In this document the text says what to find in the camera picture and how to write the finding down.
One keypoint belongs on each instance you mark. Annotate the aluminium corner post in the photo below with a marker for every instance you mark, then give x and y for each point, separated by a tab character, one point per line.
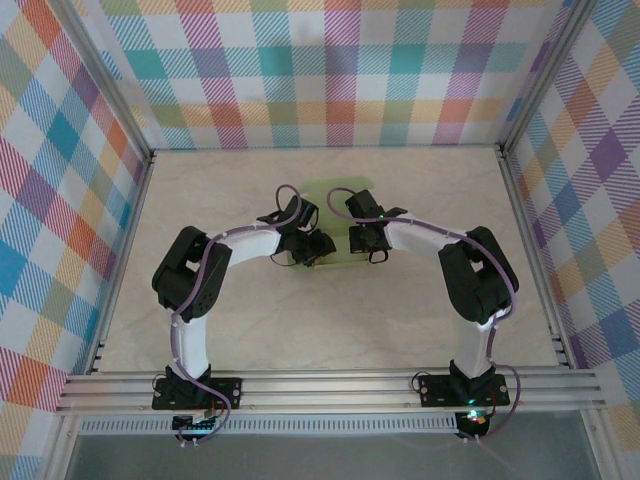
112	85
545	70

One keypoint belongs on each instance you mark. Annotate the aluminium frame leg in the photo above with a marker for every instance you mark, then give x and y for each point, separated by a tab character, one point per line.
600	450
62	450

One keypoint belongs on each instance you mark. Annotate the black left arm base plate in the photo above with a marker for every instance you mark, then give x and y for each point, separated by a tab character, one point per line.
225	387

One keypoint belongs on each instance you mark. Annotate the aluminium rail holding arm bases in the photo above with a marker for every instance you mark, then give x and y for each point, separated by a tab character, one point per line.
325	390

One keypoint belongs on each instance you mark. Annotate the black controller with orange part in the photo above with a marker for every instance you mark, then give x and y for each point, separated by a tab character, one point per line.
472	420

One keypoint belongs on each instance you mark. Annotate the aluminium side rail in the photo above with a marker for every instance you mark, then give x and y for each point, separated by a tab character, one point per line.
133	210
521	210

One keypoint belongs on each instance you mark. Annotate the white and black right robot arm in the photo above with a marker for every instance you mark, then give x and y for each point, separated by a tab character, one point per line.
475	350

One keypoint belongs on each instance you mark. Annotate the green circuit board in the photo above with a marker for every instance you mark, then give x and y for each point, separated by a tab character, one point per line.
195	425

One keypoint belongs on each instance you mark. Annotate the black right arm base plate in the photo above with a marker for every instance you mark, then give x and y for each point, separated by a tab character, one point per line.
435	390

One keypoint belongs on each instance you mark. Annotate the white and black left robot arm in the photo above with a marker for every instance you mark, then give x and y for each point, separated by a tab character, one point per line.
192	345

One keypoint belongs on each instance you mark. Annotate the light green paper box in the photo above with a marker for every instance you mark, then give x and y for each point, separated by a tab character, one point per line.
320	190

